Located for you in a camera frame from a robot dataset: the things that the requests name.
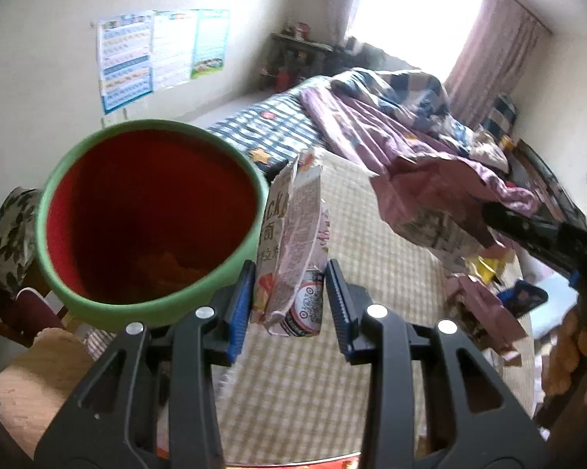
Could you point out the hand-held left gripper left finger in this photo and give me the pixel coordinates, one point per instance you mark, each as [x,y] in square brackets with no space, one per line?
[239,312]

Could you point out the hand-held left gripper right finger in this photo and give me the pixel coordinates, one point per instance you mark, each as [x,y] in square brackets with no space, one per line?
[337,312]

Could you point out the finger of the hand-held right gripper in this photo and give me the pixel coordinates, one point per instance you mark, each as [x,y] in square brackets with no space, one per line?
[518,232]

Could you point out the yellow foil wrapper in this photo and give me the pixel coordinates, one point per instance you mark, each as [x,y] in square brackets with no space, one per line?
[491,266]

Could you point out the comic print paper cup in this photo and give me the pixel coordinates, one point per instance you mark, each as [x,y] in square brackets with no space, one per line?
[440,242]

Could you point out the pink printed snack packet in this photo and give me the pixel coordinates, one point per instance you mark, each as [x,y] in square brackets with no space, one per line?
[293,234]

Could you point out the green bin with red liner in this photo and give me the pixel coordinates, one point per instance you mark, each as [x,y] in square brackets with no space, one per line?
[141,215]

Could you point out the dark framed board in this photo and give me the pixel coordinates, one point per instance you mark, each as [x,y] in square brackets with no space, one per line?
[547,180]

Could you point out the beige checked mat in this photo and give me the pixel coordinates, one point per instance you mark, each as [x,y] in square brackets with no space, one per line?
[371,264]

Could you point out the blue packet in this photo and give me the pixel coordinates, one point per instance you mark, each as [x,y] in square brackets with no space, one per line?
[523,298]

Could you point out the pink crumpled paper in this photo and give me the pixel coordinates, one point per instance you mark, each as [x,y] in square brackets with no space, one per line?
[484,312]

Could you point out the orange plush toy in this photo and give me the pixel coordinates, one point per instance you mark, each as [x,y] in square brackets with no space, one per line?
[562,356]

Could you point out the plaid pillow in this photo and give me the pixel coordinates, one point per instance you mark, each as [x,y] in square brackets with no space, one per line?
[502,115]

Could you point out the pink curtain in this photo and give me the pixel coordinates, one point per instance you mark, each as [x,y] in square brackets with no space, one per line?
[493,58]

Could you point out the purple quilt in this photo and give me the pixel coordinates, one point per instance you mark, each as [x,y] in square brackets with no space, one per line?
[371,127]

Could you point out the blue white patterned quilt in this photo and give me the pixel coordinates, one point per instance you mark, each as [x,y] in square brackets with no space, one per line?
[405,90]

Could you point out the blue plaid bed sheet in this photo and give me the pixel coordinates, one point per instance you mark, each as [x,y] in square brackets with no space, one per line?
[269,122]

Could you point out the maroon chair seat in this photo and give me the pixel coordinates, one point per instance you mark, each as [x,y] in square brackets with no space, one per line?
[32,315]

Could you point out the beige fluffy towel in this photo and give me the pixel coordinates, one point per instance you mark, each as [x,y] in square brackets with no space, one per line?
[34,391]

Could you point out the bright window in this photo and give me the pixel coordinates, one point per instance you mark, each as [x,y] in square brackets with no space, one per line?
[415,5]

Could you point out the dark cluttered shelf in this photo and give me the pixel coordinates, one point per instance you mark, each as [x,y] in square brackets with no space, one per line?
[298,58]

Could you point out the white chart wall poster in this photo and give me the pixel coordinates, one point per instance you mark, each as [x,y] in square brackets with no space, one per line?
[173,49]

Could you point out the green chart wall poster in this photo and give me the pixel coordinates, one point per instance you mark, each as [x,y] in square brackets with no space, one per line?
[210,41]

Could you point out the blue chart wall poster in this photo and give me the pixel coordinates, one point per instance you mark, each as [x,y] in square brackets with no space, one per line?
[124,63]

